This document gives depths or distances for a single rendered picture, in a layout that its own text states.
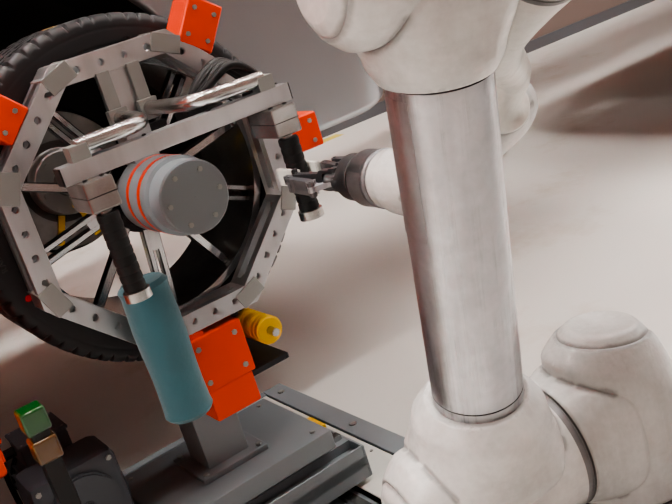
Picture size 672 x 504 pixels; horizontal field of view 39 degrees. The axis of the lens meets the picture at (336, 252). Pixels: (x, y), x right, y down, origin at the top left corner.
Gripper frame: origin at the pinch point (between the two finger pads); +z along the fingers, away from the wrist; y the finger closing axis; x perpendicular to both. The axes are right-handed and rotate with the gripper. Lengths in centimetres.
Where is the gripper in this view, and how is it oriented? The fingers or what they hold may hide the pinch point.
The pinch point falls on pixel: (299, 173)
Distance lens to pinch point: 162.7
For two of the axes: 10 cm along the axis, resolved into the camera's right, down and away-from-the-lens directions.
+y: 7.9, -3.9, 4.7
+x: -2.8, -9.1, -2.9
